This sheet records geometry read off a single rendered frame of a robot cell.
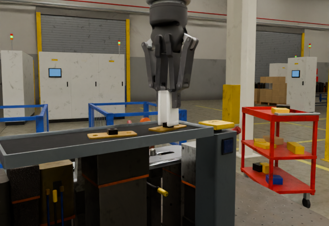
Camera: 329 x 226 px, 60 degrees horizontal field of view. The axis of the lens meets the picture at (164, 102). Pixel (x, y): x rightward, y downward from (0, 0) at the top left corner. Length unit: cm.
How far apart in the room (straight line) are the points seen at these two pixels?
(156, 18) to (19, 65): 812
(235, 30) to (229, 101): 188
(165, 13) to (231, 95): 728
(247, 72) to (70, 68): 546
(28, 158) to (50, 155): 3
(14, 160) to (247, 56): 443
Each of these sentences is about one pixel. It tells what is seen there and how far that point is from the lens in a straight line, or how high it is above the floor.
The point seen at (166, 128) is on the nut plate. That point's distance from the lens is 57.
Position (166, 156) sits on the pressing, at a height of 100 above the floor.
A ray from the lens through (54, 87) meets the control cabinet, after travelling 862.
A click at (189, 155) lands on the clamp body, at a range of 87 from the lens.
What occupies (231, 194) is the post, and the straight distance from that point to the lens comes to 72.
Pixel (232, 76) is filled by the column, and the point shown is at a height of 131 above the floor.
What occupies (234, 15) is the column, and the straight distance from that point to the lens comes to 805.
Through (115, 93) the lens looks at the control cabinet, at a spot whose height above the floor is 82.
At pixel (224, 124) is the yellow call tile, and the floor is 116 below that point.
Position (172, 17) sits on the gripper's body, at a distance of 55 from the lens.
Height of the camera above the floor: 126
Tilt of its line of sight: 5 degrees down
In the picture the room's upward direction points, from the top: straight up
